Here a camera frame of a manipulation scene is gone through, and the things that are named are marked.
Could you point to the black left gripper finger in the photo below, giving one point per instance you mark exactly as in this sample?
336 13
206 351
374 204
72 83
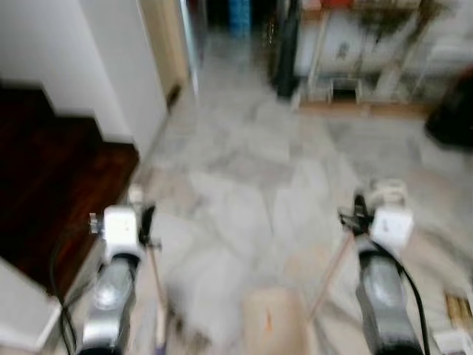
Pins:
148 214

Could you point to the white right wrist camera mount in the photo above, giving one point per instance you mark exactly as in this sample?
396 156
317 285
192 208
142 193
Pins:
392 228

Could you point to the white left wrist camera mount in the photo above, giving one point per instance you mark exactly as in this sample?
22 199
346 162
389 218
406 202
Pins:
122 229

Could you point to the yellow-brown flat cardboard box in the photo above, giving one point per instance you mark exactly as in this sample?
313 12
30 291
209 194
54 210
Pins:
458 310

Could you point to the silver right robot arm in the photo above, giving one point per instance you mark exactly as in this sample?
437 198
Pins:
380 296

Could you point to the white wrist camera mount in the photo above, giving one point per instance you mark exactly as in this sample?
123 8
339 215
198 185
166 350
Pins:
122 229
392 228

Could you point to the beige broom with purple bristles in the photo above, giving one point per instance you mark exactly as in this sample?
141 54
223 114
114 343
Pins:
135 194

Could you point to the tall black upright object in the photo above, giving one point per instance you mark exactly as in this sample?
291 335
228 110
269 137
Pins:
287 52

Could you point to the dark wooden staircase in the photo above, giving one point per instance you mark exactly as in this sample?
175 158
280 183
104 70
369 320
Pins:
52 163

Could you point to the light wooden door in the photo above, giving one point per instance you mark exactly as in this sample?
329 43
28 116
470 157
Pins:
166 44

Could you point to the black bulky bag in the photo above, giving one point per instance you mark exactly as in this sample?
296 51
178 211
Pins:
452 111

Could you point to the white paper scrap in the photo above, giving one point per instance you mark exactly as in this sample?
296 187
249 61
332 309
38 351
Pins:
454 344

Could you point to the blue container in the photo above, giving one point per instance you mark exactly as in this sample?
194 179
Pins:
239 15

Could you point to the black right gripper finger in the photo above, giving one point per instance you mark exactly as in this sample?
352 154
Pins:
361 201

